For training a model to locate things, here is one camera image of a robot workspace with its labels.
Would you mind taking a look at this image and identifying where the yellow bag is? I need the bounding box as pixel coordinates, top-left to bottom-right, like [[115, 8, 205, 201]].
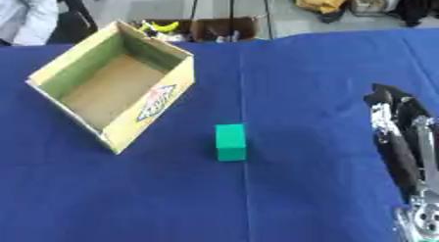
[[293, 0, 359, 15]]

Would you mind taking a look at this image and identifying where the brown cardboard box of toys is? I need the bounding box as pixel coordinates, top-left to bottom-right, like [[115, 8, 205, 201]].
[[128, 16, 261, 43]]

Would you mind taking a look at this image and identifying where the person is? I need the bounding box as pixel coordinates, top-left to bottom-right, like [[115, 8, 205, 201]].
[[0, 0, 61, 47]]

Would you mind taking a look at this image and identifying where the green rectangular block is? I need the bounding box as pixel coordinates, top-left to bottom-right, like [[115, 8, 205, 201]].
[[214, 123, 249, 163]]

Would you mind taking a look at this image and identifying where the black tripod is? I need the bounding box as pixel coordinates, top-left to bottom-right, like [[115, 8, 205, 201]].
[[186, 0, 276, 41]]

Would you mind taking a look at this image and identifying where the black chair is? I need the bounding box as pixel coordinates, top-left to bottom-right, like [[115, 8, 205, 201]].
[[46, 0, 100, 44]]

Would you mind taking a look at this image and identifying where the tan cardboard box green inside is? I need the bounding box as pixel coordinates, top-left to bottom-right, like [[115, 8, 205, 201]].
[[24, 20, 198, 155]]

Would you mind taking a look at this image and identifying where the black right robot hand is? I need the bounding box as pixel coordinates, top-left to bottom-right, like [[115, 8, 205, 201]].
[[362, 82, 439, 199]]

